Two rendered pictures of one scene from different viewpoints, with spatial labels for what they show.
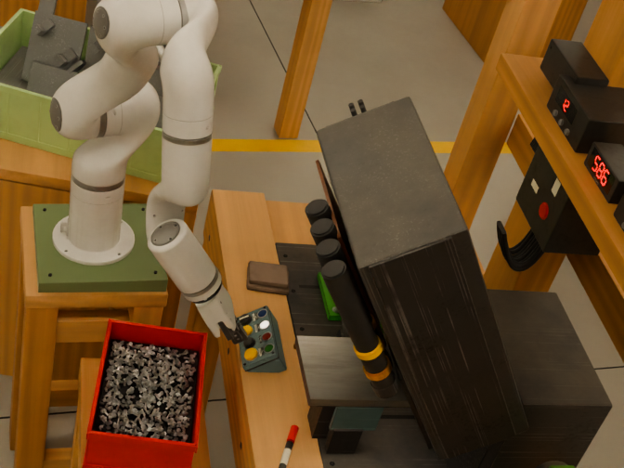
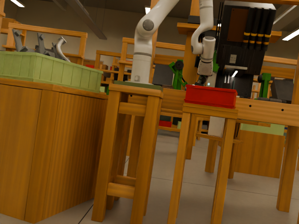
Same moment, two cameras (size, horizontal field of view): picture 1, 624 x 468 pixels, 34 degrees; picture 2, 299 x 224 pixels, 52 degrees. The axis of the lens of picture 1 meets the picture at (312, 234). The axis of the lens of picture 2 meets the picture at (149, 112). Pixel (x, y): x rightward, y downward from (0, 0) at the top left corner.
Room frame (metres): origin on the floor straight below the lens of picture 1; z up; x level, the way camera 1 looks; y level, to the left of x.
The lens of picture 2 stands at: (0.76, 2.19, 0.73)
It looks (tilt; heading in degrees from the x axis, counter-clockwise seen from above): 0 degrees down; 300
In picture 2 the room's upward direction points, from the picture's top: 8 degrees clockwise
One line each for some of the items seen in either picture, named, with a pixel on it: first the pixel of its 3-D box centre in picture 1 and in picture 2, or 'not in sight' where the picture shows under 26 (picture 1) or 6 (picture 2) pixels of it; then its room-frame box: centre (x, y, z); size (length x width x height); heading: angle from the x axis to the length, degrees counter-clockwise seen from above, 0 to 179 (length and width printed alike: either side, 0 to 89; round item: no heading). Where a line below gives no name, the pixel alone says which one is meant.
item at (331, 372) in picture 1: (399, 373); (233, 72); (1.44, -0.23, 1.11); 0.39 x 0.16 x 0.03; 110
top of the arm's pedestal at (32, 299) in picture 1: (91, 255); (138, 91); (1.84, 0.49, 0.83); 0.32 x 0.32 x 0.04; 24
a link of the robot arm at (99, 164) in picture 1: (115, 129); (143, 38); (1.86, 0.48, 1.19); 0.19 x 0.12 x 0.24; 129
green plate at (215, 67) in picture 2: not in sight; (214, 63); (1.59, -0.22, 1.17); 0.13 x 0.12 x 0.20; 20
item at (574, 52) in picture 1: (573, 73); (196, 20); (1.89, -0.41, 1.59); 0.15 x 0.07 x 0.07; 20
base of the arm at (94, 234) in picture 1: (96, 208); (140, 70); (1.84, 0.49, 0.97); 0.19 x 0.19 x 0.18
